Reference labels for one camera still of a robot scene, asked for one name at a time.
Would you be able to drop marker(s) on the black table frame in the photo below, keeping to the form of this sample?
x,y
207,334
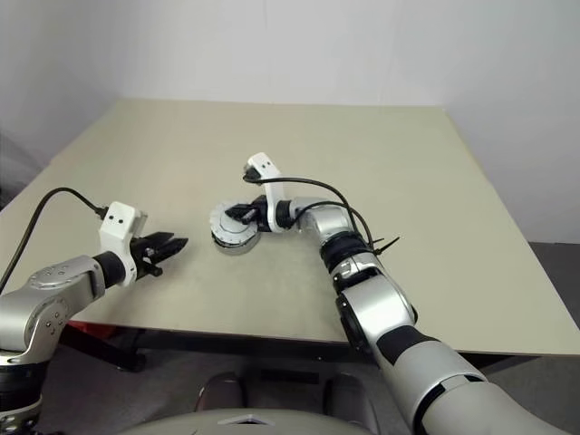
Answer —
x,y
226,342

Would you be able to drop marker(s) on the dark rounded shape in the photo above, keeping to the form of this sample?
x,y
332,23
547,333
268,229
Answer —
x,y
222,389

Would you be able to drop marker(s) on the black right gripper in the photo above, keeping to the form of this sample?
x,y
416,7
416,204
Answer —
x,y
263,215

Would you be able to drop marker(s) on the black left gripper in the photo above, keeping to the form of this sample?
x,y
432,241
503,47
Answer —
x,y
145,258

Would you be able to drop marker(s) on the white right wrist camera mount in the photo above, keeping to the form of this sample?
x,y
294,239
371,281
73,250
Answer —
x,y
263,165

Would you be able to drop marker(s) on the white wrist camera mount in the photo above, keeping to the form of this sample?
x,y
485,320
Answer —
x,y
118,222
263,165

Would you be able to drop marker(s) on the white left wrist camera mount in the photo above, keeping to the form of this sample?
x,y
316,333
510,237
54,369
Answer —
x,y
118,222

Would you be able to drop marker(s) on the red object under table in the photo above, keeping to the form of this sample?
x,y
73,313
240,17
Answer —
x,y
90,327

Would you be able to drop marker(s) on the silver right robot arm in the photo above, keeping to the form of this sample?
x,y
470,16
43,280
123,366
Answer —
x,y
376,308

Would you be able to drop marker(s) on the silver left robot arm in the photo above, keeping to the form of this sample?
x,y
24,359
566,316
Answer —
x,y
22,308

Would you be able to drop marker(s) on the silver robot torso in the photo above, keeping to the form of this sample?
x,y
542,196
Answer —
x,y
240,426

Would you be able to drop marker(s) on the grey toothed gear disc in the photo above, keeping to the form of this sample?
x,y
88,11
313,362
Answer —
x,y
233,231

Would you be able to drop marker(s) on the motor stator with copper windings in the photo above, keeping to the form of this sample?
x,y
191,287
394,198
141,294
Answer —
x,y
240,250

